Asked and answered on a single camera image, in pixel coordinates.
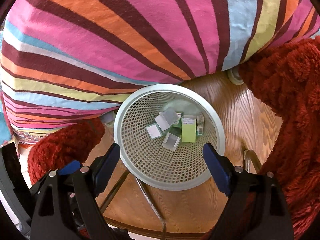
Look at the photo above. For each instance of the grey white square packet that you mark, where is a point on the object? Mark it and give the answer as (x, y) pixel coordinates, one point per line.
(171, 141)

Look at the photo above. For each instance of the white round bed foot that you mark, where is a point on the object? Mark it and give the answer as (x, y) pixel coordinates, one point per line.
(234, 76)

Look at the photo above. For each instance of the striped colourful bed sheet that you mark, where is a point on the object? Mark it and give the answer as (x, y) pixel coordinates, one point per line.
(63, 61)

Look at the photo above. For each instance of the green white medicine box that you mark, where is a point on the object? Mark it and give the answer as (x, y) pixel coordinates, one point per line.
(176, 128)

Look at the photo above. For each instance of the light green cardboard box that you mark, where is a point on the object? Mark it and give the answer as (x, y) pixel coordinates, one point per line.
(188, 127)

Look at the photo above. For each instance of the small white green box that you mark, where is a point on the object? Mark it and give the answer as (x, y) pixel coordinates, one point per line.
(199, 125)

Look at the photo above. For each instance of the metal chair leg frame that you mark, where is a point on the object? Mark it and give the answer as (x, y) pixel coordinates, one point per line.
(150, 197)

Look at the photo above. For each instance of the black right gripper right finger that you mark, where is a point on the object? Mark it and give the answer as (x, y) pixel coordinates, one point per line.
(256, 207)

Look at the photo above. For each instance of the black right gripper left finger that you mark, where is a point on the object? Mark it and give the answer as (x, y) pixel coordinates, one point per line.
(83, 184)

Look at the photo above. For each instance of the red fluffy rug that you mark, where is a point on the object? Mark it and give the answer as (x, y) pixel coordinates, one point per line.
(286, 78)

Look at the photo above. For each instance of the grey white flat packet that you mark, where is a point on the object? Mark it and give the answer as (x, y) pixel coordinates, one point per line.
(166, 119)

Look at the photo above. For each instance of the white mesh waste basket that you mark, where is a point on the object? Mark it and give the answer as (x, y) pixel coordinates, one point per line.
(146, 158)

